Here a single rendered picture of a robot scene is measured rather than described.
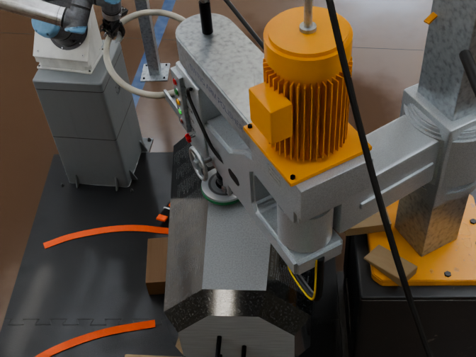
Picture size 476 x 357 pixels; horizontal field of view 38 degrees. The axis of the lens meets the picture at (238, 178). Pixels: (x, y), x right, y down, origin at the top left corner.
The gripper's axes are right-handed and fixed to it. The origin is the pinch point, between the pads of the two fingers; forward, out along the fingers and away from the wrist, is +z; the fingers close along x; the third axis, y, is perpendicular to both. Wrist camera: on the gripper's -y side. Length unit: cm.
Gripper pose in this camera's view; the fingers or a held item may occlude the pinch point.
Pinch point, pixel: (116, 36)
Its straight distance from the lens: 346.9
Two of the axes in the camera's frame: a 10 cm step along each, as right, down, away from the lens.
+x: 8.4, 5.3, -1.1
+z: -1.2, 3.9, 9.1
